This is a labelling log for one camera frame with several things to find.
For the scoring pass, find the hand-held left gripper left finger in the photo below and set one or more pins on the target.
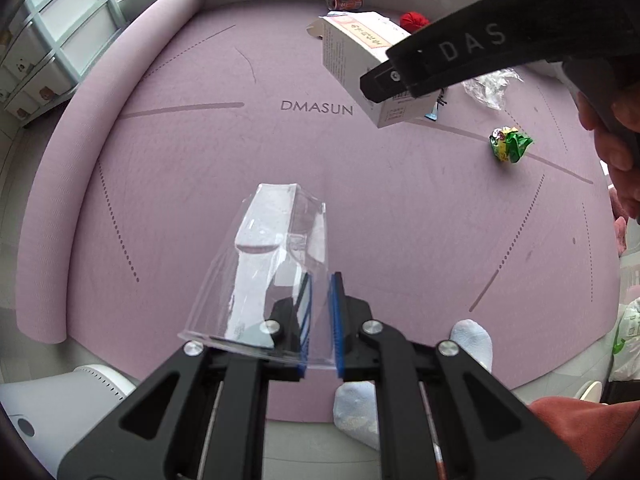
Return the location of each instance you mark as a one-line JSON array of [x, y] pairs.
[[304, 321]]

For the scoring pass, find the person's right hand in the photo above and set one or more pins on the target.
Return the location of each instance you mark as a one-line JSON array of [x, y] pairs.
[[616, 157]]

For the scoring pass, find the white carton box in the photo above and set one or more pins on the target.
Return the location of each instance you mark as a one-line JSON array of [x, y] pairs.
[[350, 55]]

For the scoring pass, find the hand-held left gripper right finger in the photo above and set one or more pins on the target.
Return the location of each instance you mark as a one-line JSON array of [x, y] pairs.
[[337, 325]]

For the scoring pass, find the white green plastic bag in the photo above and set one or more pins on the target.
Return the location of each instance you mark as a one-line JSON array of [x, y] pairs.
[[627, 340]]

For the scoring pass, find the person's red trouser leg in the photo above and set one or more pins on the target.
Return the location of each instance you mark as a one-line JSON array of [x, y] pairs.
[[585, 425]]

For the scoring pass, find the crumpled green wrapper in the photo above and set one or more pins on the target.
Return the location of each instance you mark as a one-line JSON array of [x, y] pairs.
[[510, 145]]

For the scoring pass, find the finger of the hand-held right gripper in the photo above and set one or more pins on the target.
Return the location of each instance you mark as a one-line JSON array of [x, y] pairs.
[[382, 81]]

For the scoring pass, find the red drink can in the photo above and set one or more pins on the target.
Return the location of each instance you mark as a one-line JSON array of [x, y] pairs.
[[345, 1]]

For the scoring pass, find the white round disc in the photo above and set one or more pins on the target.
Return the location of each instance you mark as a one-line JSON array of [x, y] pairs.
[[592, 391]]

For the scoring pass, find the clear plastic package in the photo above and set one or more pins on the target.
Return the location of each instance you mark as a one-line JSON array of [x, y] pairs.
[[260, 240]]

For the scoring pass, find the red yarn ball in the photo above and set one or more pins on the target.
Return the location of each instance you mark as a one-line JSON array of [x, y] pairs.
[[414, 22]]

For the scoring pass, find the small blue white packet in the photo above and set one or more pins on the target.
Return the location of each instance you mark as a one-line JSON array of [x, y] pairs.
[[434, 112]]

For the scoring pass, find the grey drawer cabinet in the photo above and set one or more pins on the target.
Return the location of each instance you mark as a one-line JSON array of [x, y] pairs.
[[60, 50]]

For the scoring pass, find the pink yoga mat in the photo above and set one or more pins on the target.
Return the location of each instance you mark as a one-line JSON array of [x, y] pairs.
[[200, 160]]

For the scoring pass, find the white round appliance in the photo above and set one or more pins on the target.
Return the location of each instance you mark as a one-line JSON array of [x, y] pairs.
[[55, 410]]

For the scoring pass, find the crumpled clear plastic wrap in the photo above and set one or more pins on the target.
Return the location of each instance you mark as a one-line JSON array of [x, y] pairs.
[[487, 87]]

